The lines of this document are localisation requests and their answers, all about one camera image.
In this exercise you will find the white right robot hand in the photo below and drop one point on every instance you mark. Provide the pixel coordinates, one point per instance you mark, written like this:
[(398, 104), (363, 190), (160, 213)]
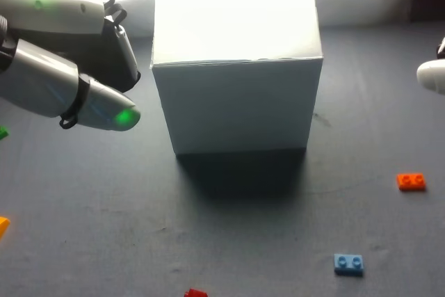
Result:
[(432, 76)]

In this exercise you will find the brown cardboard box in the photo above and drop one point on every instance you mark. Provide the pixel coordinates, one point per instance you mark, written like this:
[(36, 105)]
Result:
[(236, 109)]

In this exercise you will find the orange flat toy brick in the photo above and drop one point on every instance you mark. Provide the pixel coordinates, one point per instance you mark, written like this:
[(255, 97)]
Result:
[(411, 183)]

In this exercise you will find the blue flat toy brick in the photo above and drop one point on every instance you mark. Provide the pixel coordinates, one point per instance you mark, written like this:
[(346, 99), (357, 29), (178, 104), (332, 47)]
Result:
[(348, 265)]

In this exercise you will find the red toy brick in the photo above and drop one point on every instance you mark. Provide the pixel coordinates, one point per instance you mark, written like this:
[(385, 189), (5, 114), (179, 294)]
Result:
[(195, 293)]

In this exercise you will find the grey table cloth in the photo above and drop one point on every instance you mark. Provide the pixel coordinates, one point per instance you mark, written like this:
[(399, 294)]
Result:
[(87, 206)]

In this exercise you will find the green toy brick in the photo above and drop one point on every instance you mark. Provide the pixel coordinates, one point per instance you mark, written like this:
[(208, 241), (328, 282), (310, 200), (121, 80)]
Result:
[(2, 133)]

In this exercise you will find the yellow toy brick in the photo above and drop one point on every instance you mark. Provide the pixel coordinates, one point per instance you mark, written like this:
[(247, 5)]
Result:
[(2, 228)]

